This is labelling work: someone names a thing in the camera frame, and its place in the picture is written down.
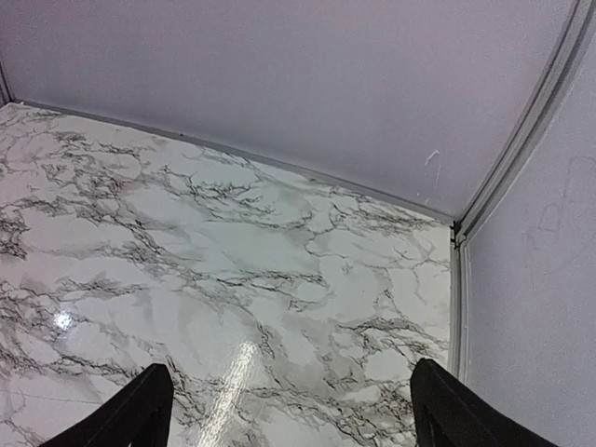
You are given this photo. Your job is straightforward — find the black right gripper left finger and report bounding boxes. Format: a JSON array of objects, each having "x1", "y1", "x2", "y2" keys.
[{"x1": 44, "y1": 363, "x2": 173, "y2": 447}]

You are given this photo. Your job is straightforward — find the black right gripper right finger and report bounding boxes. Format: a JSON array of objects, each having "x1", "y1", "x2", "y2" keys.
[{"x1": 410, "y1": 359, "x2": 554, "y2": 447}]

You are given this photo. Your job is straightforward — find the grey corner frame post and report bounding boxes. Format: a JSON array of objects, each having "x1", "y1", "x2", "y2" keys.
[{"x1": 448, "y1": 1, "x2": 595, "y2": 382}]

